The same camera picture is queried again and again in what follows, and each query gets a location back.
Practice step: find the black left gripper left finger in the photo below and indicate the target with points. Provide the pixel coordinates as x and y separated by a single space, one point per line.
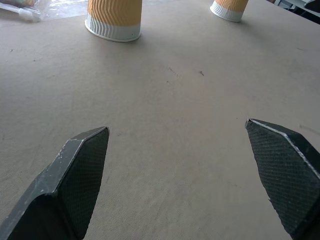
70 180

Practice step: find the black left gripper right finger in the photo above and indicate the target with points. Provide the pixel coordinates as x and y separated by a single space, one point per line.
282 170

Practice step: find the orange white ribbed paper cup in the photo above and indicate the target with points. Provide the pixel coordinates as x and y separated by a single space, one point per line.
228 10
113 21

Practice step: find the clear plastic bag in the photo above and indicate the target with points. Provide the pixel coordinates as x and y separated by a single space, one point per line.
23 8

